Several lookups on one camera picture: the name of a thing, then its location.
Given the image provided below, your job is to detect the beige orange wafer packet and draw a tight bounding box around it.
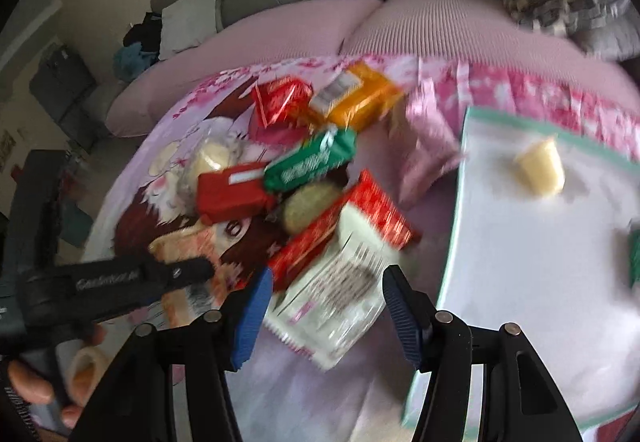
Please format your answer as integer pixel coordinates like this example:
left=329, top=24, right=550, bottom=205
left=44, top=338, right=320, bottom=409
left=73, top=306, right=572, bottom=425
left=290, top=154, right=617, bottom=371
left=148, top=222, right=227, bottom=327

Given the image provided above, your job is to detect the red patterned packet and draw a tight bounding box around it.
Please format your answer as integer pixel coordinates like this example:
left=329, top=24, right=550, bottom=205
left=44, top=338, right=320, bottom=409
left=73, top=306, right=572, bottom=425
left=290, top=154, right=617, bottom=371
left=265, top=170, right=420, bottom=370

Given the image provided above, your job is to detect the person left hand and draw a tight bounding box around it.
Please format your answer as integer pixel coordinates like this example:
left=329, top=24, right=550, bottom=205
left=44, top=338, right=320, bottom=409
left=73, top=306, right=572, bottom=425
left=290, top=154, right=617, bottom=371
left=6, top=325, right=110, bottom=428

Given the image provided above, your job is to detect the cartoon girl pink blanket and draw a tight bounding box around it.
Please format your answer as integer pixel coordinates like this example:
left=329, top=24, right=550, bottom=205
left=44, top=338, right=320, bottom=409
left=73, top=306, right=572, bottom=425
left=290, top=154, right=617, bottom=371
left=81, top=53, right=640, bottom=442

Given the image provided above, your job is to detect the green round cake packet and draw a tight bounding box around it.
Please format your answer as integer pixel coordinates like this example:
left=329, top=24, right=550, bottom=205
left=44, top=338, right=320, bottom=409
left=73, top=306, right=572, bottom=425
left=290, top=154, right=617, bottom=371
left=268, top=180, right=344, bottom=236

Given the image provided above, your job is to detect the dark red snack packet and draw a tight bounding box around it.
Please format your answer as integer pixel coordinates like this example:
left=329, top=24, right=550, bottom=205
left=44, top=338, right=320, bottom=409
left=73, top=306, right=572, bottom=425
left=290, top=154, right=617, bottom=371
left=195, top=162, right=278, bottom=223

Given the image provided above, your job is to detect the clear bag yellow bread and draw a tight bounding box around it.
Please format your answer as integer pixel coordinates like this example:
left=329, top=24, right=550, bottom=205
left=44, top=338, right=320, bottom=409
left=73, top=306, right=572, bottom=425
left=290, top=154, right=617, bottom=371
left=177, top=131, right=244, bottom=206

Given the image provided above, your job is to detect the green biscuit packet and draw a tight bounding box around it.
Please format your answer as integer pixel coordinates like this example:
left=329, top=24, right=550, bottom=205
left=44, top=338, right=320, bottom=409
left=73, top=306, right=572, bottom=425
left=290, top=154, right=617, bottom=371
left=262, top=125, right=357, bottom=193

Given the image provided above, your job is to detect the white tray teal rim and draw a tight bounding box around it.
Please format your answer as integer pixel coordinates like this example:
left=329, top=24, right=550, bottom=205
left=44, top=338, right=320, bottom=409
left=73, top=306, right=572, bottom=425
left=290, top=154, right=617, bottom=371
left=436, top=108, right=639, bottom=429

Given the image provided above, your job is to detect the pink purple snack packet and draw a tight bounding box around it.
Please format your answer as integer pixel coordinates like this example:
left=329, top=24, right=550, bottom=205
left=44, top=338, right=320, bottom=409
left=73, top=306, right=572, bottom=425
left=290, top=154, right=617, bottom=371
left=390, top=78, right=463, bottom=207

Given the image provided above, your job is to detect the red square snack packet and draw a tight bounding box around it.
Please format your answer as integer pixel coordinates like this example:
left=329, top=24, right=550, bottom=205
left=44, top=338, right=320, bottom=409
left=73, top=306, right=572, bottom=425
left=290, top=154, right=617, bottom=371
left=252, top=76, right=314, bottom=128

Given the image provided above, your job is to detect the yellow jelly cup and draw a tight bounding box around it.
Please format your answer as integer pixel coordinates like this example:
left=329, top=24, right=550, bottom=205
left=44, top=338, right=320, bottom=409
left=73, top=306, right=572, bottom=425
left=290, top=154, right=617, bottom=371
left=515, top=137, right=566, bottom=197

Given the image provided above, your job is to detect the teal cloth pile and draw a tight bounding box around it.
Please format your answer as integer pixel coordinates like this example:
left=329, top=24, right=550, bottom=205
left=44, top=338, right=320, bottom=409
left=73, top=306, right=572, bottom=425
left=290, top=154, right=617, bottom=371
left=113, top=42, right=158, bottom=83

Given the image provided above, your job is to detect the dark grey cabinet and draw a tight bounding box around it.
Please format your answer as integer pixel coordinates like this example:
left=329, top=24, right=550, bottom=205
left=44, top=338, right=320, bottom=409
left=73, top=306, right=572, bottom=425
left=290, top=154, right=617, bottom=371
left=29, top=45, right=98, bottom=152

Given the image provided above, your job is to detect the orange snack packet barcode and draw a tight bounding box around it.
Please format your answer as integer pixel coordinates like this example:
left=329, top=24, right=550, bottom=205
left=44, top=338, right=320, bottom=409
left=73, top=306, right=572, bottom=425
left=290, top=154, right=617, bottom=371
left=299, top=61, right=405, bottom=132

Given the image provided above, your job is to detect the small green white packet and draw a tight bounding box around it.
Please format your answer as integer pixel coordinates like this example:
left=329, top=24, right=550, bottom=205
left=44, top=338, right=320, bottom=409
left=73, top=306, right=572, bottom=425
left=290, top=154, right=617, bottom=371
left=628, top=220, right=640, bottom=288

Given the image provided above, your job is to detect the light grey cushion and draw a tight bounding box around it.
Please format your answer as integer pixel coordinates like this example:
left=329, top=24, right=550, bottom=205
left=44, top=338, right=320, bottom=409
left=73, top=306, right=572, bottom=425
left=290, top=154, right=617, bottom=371
left=160, top=0, right=218, bottom=61

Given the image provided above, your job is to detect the grey pillow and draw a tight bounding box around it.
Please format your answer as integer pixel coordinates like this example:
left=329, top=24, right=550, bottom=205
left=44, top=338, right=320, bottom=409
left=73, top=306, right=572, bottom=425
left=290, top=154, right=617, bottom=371
left=572, top=18, right=640, bottom=62

